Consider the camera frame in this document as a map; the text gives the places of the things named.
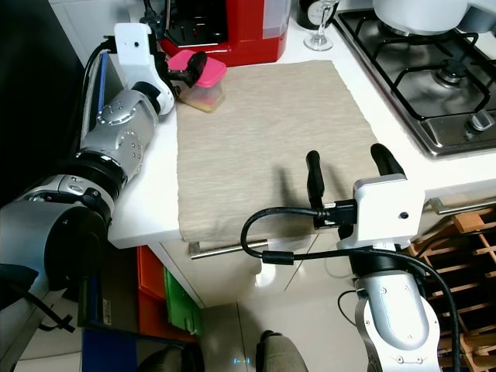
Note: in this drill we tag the white cooking pot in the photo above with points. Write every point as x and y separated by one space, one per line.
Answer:
418 15

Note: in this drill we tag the red plastic board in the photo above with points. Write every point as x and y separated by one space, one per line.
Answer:
149 287

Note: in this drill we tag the robot right leg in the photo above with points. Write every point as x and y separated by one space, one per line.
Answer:
283 356

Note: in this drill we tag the robot left leg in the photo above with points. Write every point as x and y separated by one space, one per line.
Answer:
163 360

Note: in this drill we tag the dark steel fridge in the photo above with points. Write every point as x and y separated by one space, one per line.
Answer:
31 77

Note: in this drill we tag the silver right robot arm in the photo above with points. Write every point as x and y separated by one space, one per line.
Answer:
395 318

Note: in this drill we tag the robot leg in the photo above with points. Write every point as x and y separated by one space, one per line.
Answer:
283 356
163 360

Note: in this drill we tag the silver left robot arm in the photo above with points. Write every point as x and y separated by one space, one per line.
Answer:
124 132

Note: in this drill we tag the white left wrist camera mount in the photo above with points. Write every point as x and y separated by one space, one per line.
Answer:
133 45

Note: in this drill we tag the beige cloth mat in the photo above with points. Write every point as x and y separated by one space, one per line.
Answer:
279 155

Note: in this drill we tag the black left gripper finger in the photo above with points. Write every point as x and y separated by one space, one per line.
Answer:
191 70

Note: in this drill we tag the grey board with blue edge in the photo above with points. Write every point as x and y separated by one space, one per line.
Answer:
94 101

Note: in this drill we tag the clear wine glass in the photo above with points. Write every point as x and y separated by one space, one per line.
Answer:
320 39

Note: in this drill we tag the green plastic board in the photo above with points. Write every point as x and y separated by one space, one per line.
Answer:
182 306

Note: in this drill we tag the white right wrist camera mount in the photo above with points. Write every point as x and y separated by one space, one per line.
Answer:
387 209

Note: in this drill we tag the red coffee machine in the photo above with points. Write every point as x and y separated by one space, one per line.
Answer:
240 31

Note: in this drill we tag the white kitchen cabinet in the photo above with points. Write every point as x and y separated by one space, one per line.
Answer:
225 279

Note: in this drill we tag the pink-lidded food container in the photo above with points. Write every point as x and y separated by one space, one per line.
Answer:
213 77

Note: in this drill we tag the steel gas hob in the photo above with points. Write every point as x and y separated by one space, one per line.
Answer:
411 77

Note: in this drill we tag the wooden slat rack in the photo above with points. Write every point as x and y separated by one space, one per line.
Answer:
465 271

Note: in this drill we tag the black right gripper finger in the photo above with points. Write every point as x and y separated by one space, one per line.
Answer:
386 161
317 190

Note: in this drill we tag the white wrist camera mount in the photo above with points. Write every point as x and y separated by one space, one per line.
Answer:
133 45
387 209

